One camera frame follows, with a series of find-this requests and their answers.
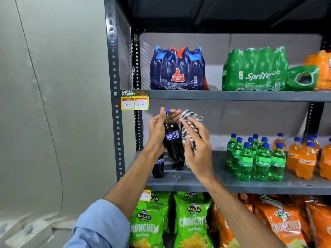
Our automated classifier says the person's right hand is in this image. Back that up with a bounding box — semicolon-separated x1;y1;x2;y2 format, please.
181;116;217;186

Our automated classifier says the person's left hand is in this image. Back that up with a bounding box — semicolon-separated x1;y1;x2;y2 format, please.
145;107;183;156

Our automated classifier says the black white striped cloth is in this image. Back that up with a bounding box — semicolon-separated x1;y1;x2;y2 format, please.
178;109;204;168

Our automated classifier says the dark cola bottle blue cap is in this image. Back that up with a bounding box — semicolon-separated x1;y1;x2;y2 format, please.
152;152;165;178
163;108;185;171

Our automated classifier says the person's right forearm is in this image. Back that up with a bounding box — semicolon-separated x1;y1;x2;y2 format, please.
203;175;286;248

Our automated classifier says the person's left forearm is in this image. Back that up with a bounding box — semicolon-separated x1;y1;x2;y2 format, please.
103;148;166;221

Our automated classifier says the large yellow price tag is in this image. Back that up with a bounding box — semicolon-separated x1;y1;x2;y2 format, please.
121;89;149;110

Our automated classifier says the blue shrink-wrapped cola bottle pack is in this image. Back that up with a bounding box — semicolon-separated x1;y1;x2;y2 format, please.
150;46;206;91

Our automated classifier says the grey metal shelf rack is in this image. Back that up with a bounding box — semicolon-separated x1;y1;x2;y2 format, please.
104;0;331;248

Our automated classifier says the green snack packet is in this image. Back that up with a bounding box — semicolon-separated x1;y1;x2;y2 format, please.
177;192;205;202
149;192;172;233
129;201;165;248
173;194;214;248

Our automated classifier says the group of green soda bottles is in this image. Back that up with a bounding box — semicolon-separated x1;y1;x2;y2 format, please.
226;133;287;182

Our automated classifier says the green shrink-wrapped soda bottle pack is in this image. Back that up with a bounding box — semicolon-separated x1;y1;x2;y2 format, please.
222;46;289;92

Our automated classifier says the torn green shrink wrap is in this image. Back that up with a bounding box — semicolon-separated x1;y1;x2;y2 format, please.
284;65;320;92

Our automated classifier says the group of orange soda bottles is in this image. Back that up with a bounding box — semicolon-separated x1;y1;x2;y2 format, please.
273;133;331;180

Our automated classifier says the light blue shirt sleeve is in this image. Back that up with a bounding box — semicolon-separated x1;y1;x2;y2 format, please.
63;199;131;248

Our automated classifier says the row of orange snack packets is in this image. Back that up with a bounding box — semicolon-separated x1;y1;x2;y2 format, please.
207;193;331;248

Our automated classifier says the white foam block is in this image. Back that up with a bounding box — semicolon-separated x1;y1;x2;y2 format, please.
0;219;53;248

